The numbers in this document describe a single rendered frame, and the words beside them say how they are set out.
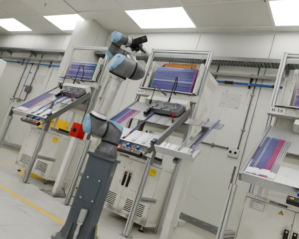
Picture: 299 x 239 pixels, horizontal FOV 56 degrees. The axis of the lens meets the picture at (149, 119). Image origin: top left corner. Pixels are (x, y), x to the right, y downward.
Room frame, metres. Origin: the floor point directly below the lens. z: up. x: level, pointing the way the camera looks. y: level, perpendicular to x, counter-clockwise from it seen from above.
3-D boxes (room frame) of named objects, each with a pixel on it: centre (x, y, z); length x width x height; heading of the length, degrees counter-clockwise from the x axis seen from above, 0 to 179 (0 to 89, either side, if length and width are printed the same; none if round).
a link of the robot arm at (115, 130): (1.88, 0.21, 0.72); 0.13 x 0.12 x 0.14; 117
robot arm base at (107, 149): (1.88, 0.20, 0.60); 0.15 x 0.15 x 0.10
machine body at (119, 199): (3.07, -0.15, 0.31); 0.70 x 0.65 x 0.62; 55
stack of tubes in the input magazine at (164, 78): (2.94, -0.13, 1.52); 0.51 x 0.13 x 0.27; 55
